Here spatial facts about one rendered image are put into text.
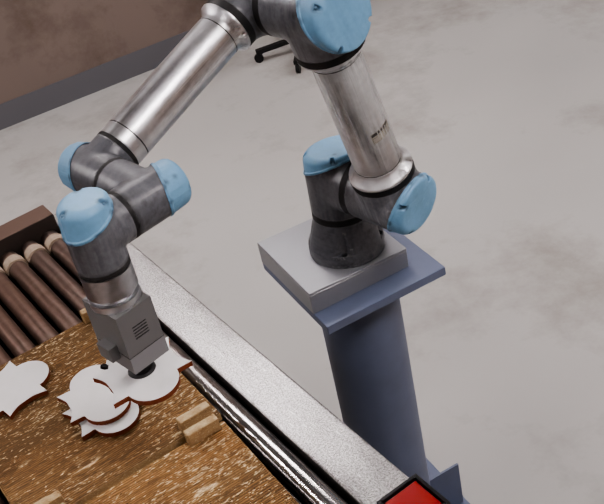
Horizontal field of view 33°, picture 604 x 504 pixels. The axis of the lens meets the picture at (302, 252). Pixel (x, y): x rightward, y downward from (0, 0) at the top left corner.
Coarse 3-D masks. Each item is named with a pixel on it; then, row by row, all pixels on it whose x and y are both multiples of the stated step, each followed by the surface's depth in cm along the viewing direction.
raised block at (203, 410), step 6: (204, 402) 167; (198, 408) 166; (204, 408) 166; (210, 408) 166; (186, 414) 165; (192, 414) 165; (198, 414) 165; (204, 414) 166; (210, 414) 167; (180, 420) 164; (186, 420) 164; (192, 420) 165; (198, 420) 166; (180, 426) 165; (186, 426) 165
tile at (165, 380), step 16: (112, 368) 154; (160, 368) 152; (176, 368) 152; (112, 384) 151; (128, 384) 151; (144, 384) 150; (160, 384) 149; (176, 384) 149; (128, 400) 149; (144, 400) 147; (160, 400) 148
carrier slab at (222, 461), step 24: (216, 432) 165; (168, 456) 162; (192, 456) 161; (216, 456) 160; (240, 456) 159; (144, 480) 159; (168, 480) 158; (192, 480) 157; (216, 480) 156; (240, 480) 155; (264, 480) 155
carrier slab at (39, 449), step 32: (32, 352) 190; (64, 352) 188; (96, 352) 187; (64, 384) 181; (0, 416) 177; (32, 416) 176; (160, 416) 170; (0, 448) 171; (32, 448) 169; (64, 448) 168; (96, 448) 167; (128, 448) 165; (160, 448) 164; (0, 480) 165; (32, 480) 163; (64, 480) 162; (96, 480) 161
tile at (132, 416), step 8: (136, 408) 171; (64, 416) 174; (128, 416) 170; (136, 416) 170; (80, 424) 170; (88, 424) 170; (112, 424) 169; (120, 424) 169; (128, 424) 168; (88, 432) 169; (96, 432) 170; (104, 432) 168; (112, 432) 168; (120, 432) 168
